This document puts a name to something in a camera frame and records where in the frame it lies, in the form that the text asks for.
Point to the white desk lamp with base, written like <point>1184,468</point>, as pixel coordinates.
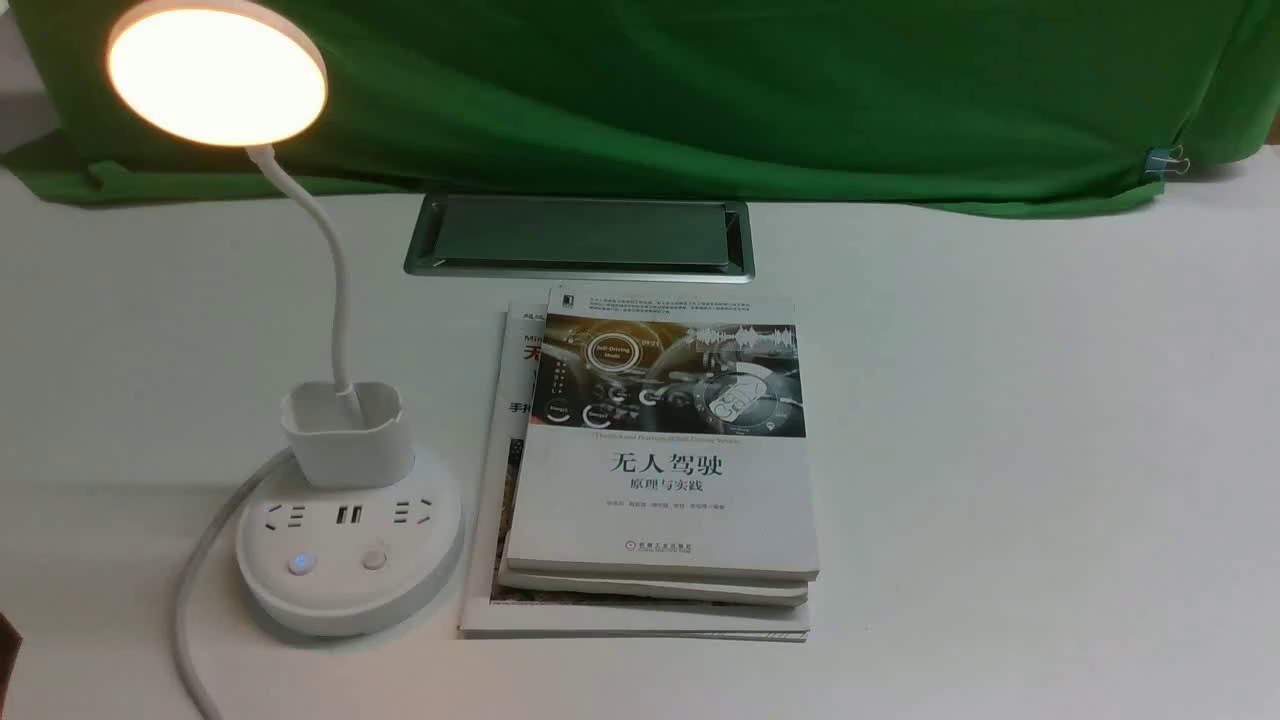
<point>352,528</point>

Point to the top white self-driving book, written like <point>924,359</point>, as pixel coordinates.
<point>666,438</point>

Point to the middle white book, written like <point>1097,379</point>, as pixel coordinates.
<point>548,587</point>

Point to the bottom white magazine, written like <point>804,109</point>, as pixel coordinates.
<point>490,610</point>

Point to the green backdrop cloth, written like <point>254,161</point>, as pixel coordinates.
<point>1010,109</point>

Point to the blue binder clip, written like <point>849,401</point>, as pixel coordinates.
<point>1163,162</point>

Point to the silver desk cable hatch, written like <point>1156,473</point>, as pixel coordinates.
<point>581,239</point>

